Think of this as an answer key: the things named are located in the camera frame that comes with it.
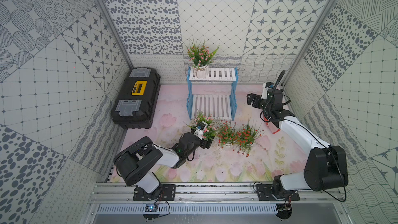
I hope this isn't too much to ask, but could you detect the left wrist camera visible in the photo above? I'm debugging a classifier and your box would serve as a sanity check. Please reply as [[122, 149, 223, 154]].
[[195, 121, 208, 136]]

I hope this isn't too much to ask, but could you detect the red baby's breath potted plant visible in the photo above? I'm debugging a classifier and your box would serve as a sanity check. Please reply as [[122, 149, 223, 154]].
[[216, 120, 238, 148]]

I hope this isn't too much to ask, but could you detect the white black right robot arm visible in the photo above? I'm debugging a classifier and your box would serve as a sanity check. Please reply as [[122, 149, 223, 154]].
[[247, 71, 349, 200]]

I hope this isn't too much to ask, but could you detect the pink baby's breath potted plant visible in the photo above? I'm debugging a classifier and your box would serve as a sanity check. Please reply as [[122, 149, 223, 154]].
[[186, 40, 220, 79]]

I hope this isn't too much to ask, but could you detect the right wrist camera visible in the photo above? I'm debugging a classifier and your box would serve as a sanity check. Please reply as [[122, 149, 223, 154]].
[[261, 82, 274, 100]]

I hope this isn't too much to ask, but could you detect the black yellow plastic toolbox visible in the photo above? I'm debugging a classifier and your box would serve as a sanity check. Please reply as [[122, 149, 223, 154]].
[[110, 67, 161, 129]]

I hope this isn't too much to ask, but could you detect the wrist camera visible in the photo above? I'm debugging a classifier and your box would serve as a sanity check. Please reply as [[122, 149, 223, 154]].
[[195, 121, 208, 136], [261, 82, 274, 100]]

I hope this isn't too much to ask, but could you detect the red rubber work glove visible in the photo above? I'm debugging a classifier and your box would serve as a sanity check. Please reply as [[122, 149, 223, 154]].
[[266, 122, 280, 134]]

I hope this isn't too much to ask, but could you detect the blue white wooden plant rack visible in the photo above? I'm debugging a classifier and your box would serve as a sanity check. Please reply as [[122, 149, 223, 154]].
[[186, 67, 238, 120]]

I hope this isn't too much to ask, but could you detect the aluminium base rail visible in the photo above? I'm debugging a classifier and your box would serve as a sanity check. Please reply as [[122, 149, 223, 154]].
[[89, 183, 344, 218]]

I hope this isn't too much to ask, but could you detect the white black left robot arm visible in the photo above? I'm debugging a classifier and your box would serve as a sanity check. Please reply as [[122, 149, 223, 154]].
[[114, 121, 216, 200]]

